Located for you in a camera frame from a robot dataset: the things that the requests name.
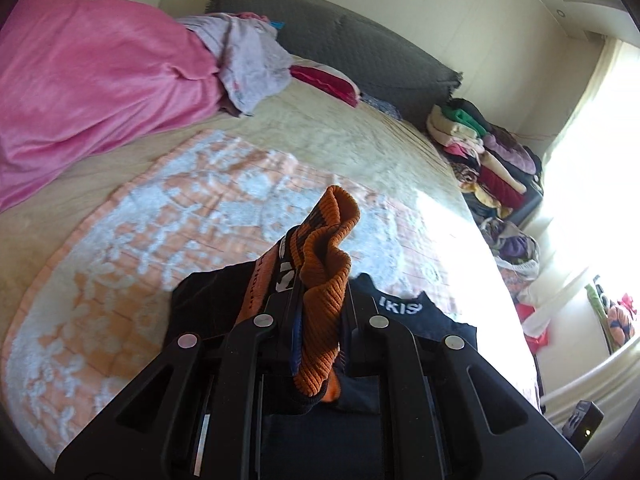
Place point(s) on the orange knit garment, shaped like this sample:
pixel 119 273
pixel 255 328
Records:
pixel 320 285

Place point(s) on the colourful stuffed toy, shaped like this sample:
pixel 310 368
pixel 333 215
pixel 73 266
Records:
pixel 620 322

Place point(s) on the bag of loose clothes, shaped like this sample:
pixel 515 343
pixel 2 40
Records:
pixel 515 250

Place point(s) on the orange and white tufted blanket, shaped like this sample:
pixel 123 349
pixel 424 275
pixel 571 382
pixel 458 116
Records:
pixel 165 220

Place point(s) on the lilac crumpled cloth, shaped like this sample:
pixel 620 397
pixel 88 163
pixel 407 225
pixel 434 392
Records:
pixel 245 60

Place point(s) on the black garment with white print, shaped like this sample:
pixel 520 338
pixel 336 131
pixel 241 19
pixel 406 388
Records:
pixel 425 317

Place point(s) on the grey quilted headboard cover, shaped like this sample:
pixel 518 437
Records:
pixel 360 45

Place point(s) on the dark patterned cloth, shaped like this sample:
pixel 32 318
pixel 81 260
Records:
pixel 380 104

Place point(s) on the pink blanket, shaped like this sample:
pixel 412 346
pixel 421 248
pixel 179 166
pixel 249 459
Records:
pixel 85 85

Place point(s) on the stack of folded clothes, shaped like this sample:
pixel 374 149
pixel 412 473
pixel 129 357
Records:
pixel 480 155

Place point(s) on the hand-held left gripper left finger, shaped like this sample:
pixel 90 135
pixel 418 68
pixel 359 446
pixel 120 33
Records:
pixel 296 337

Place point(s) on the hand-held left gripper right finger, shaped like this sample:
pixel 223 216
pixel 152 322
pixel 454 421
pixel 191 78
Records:
pixel 365 310

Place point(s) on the red cloth on floor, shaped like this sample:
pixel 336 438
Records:
pixel 532 327

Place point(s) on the red folded cloth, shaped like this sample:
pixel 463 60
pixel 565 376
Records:
pixel 325 82

